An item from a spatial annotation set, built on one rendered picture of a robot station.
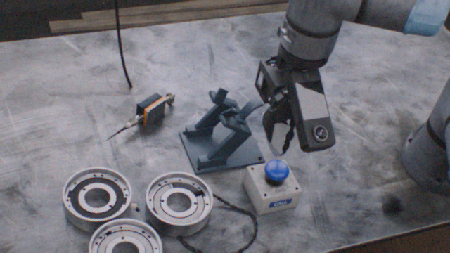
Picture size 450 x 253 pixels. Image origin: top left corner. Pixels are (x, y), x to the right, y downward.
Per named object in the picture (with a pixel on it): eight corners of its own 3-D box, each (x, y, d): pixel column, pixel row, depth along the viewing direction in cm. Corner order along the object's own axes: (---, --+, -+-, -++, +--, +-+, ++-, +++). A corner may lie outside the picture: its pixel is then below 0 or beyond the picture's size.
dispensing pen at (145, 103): (100, 127, 114) (169, 82, 125) (100, 144, 117) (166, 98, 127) (109, 134, 114) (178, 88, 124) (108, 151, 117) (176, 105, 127)
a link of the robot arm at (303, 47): (350, 34, 90) (294, 42, 87) (341, 61, 93) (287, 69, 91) (325, 1, 95) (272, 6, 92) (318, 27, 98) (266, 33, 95)
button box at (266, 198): (258, 216, 111) (263, 198, 108) (242, 183, 116) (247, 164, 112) (302, 206, 114) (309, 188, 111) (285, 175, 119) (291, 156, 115)
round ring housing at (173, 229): (163, 250, 104) (165, 235, 101) (133, 200, 110) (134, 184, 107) (221, 226, 109) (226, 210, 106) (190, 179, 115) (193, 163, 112)
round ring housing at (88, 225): (56, 232, 104) (55, 216, 101) (70, 179, 111) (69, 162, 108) (125, 240, 105) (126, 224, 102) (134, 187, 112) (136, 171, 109)
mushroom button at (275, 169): (265, 197, 111) (271, 178, 108) (256, 179, 114) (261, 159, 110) (287, 193, 112) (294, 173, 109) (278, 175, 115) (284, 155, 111)
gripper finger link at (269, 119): (284, 131, 106) (297, 91, 99) (288, 140, 104) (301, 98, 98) (256, 136, 104) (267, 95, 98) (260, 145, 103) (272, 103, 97)
